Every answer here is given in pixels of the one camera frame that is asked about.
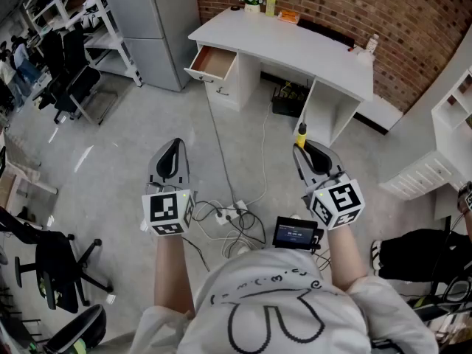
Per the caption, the black round-seat chair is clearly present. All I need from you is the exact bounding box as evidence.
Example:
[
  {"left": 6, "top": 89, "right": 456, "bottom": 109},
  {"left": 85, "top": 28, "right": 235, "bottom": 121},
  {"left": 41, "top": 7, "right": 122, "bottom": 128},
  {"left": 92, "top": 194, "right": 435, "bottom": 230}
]
[{"left": 43, "top": 303, "right": 108, "bottom": 354}]

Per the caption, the white wooden drawer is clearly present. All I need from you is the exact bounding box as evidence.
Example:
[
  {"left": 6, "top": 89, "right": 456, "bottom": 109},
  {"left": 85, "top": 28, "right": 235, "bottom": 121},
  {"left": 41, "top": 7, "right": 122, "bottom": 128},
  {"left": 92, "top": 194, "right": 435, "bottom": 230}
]
[{"left": 183, "top": 44, "right": 239, "bottom": 85}]

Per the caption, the white side table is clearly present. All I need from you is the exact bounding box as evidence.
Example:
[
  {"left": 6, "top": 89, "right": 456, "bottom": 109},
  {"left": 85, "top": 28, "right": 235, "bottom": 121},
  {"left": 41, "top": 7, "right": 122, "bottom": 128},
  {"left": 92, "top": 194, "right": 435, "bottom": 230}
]
[{"left": 0, "top": 130, "right": 60, "bottom": 199}]

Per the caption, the white low wall bench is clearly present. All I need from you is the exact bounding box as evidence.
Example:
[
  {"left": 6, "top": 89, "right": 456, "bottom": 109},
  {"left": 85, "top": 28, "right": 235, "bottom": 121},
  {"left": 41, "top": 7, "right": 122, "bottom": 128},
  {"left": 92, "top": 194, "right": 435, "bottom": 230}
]
[{"left": 353, "top": 93, "right": 405, "bottom": 136}]

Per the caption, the black screen device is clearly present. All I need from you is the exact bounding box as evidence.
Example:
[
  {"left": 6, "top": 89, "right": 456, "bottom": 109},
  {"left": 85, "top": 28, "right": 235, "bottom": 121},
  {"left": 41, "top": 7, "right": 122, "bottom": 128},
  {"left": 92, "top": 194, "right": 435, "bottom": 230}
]
[{"left": 271, "top": 215, "right": 325, "bottom": 251}]

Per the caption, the potted white flower plant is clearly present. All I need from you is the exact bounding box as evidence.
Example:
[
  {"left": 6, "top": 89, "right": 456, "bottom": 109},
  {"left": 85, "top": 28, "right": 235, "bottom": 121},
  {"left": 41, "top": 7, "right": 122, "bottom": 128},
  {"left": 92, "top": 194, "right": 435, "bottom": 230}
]
[{"left": 238, "top": 0, "right": 265, "bottom": 14}]

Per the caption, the black keyboard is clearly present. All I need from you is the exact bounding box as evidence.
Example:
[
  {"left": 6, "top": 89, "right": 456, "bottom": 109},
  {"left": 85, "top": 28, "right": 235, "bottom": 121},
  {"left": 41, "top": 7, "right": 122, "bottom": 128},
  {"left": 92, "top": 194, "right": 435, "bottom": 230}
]
[{"left": 297, "top": 18, "right": 356, "bottom": 49}]

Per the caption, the person's right forearm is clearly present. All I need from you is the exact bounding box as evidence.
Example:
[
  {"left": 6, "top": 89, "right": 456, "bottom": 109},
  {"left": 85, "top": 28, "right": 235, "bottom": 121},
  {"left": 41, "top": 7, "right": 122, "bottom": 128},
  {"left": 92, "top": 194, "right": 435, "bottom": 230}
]
[{"left": 325, "top": 226, "right": 370, "bottom": 294}]

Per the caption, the person's left forearm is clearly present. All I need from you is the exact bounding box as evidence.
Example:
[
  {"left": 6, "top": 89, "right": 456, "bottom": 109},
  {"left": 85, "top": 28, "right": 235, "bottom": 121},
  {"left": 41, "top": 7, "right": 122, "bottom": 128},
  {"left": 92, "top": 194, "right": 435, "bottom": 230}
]
[{"left": 153, "top": 230, "right": 196, "bottom": 317}]

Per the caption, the black mesh office chair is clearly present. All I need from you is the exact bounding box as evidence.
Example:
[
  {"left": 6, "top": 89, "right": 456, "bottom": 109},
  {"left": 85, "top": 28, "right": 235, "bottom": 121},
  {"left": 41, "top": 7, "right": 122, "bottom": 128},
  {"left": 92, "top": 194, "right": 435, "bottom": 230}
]
[{"left": 38, "top": 23, "right": 103, "bottom": 125}]

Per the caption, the white power strip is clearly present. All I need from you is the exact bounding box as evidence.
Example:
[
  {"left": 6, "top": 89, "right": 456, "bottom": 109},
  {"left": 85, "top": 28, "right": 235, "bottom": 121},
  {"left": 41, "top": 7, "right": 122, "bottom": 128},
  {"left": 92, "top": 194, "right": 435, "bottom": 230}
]
[{"left": 214, "top": 199, "right": 249, "bottom": 226}]

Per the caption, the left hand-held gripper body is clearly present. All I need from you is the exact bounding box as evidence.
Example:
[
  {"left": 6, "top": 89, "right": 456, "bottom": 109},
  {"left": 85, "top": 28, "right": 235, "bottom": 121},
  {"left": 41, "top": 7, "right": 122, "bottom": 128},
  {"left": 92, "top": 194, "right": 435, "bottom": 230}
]
[{"left": 141, "top": 181, "right": 196, "bottom": 237}]

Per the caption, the black swivel chair with jacket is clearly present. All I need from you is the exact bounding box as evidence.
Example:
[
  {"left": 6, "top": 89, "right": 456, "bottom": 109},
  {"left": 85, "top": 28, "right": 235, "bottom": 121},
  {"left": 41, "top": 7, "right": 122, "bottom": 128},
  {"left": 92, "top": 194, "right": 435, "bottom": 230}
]
[{"left": 0, "top": 205, "right": 114, "bottom": 313}]

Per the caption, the person's white printed shirt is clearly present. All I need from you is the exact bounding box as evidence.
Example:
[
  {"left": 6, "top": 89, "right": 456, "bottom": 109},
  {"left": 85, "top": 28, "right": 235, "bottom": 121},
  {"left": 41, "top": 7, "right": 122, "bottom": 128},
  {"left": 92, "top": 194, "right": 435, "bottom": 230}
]
[{"left": 128, "top": 248, "right": 440, "bottom": 354}]

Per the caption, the white metal shelf rack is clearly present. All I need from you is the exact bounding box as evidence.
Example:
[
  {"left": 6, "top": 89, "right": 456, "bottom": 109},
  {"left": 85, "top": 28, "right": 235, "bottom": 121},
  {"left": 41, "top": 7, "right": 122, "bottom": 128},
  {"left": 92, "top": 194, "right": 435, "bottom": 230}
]
[{"left": 23, "top": 0, "right": 144, "bottom": 89}]

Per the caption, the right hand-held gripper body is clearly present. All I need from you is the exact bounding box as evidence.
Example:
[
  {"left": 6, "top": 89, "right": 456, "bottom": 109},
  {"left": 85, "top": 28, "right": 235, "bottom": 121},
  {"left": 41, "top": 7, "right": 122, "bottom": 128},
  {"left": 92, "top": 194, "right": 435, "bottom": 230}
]
[{"left": 302, "top": 171, "right": 366, "bottom": 232}]

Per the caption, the orange snack packet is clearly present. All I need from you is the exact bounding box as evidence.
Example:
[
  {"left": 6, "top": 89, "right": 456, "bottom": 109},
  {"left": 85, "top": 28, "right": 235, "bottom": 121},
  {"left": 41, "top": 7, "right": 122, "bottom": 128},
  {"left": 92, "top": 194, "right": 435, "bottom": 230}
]
[{"left": 277, "top": 9, "right": 301, "bottom": 25}]

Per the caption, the grey floor cable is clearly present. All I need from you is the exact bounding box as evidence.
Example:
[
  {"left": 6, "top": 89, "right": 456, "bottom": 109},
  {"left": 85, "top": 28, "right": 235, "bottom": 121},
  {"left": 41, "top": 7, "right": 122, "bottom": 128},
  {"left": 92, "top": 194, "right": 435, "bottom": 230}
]
[{"left": 204, "top": 86, "right": 237, "bottom": 207}]

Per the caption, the small white bottle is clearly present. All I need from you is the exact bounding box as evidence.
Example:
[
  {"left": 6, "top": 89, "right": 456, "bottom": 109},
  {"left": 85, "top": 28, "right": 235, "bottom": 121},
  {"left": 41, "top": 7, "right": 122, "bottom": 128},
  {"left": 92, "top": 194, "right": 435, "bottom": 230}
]
[{"left": 366, "top": 32, "right": 381, "bottom": 55}]

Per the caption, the grey metal cabinet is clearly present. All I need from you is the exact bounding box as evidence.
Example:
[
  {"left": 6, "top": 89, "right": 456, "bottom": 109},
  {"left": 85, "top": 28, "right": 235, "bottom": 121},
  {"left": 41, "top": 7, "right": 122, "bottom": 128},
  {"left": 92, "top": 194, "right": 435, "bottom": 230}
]
[{"left": 98, "top": 0, "right": 202, "bottom": 93}]

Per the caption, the black box under desk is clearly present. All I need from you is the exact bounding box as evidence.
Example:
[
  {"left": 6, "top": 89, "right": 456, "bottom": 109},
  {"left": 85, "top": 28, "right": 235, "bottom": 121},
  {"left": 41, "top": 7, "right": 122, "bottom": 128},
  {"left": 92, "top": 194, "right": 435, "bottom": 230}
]
[{"left": 271, "top": 82, "right": 311, "bottom": 119}]

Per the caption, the white floor cable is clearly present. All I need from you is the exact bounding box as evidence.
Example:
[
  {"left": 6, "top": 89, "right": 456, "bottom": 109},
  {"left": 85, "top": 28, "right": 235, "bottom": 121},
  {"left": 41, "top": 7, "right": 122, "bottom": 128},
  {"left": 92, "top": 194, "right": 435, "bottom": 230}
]
[{"left": 246, "top": 100, "right": 273, "bottom": 208}]

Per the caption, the white cubby cabinet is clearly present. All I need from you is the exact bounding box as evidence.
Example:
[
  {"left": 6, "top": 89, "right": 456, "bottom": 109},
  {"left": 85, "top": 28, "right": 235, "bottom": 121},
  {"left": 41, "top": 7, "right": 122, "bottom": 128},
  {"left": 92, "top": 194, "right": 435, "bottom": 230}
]
[{"left": 430, "top": 66, "right": 472, "bottom": 151}]

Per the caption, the yellow handled screwdriver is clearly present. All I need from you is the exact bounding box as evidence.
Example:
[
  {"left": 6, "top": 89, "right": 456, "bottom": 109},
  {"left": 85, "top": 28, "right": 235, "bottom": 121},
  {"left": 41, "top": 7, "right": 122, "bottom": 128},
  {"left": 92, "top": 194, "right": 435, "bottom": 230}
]
[{"left": 296, "top": 108, "right": 309, "bottom": 150}]

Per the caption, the white desk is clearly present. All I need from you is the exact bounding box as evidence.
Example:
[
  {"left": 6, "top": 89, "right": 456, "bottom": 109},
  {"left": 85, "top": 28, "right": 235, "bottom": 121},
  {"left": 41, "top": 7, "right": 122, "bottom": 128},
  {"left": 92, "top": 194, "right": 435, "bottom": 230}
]
[{"left": 187, "top": 7, "right": 375, "bottom": 148}]

